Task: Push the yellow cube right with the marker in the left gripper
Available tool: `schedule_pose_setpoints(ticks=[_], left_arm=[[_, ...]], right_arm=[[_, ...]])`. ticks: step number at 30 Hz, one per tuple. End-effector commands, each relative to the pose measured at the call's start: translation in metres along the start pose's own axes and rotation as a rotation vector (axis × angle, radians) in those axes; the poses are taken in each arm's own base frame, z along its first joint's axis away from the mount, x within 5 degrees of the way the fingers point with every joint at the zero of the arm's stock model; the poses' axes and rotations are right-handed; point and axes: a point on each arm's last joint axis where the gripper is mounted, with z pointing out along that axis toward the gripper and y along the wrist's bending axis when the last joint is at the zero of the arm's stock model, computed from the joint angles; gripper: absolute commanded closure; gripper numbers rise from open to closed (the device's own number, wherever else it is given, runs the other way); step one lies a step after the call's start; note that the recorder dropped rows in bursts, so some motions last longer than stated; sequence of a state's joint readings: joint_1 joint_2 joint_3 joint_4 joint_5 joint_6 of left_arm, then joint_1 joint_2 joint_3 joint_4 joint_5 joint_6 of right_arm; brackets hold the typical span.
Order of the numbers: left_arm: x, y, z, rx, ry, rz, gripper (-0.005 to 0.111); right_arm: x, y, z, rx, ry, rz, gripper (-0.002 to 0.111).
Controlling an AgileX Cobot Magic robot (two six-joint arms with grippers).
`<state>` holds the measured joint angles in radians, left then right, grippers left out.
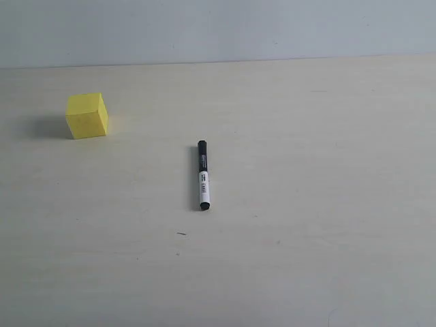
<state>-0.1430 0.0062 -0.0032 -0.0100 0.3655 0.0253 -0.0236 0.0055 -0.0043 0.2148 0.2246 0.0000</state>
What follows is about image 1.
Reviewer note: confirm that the black and white whiteboard marker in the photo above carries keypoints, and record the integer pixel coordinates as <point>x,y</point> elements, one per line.
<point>204,191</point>

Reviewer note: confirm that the yellow foam cube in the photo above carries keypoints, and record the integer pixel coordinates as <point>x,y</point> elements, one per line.
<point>86,116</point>

